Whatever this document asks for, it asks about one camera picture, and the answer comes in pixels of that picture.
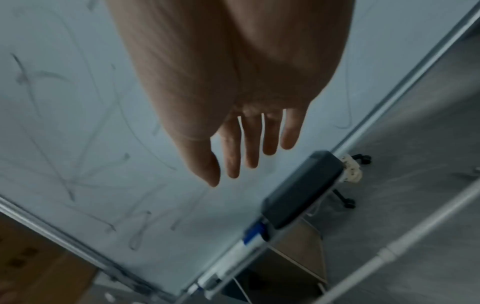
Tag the brown wooden cabinet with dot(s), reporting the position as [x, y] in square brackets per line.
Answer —
[292, 255]

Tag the white plastic pipe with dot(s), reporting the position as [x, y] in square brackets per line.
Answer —
[405, 240]

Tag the person's right hand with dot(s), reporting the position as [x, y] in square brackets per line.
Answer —
[225, 74]

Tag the brown cardboard box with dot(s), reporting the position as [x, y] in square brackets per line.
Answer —
[33, 261]

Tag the white marker with blue cap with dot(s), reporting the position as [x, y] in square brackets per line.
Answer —
[240, 252]

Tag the white whiteboard with metal frame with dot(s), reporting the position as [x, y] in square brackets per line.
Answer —
[75, 104]

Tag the white plastic bracket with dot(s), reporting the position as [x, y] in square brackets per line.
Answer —
[352, 169]

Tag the black wheeled chair base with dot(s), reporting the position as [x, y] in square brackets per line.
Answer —
[347, 199]

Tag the dark grey whiteboard eraser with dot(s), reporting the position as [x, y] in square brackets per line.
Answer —
[300, 190]

